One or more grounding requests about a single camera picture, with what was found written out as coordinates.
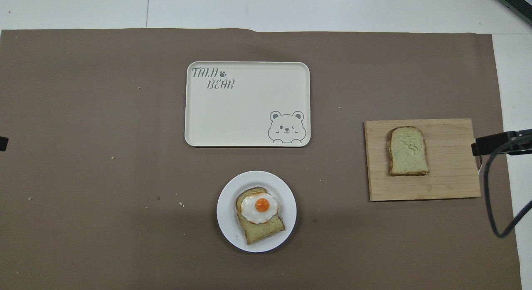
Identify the white round plate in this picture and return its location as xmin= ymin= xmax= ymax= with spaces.
xmin=217 ymin=170 xmax=297 ymax=253

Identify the cream tray with bear print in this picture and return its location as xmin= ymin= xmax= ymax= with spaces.
xmin=185 ymin=61 xmax=311 ymax=148

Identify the fried egg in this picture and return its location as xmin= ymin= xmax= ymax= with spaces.
xmin=241 ymin=192 xmax=278 ymax=224

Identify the bread slice with fried egg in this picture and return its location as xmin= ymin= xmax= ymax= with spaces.
xmin=236 ymin=187 xmax=286 ymax=246

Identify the plain bread slice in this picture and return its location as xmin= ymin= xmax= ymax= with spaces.
xmin=387 ymin=126 xmax=430 ymax=176

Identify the wooden cutting board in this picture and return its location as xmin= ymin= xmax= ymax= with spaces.
xmin=364 ymin=118 xmax=482 ymax=202

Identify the black cable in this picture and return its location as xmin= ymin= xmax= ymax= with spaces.
xmin=483 ymin=134 xmax=532 ymax=239

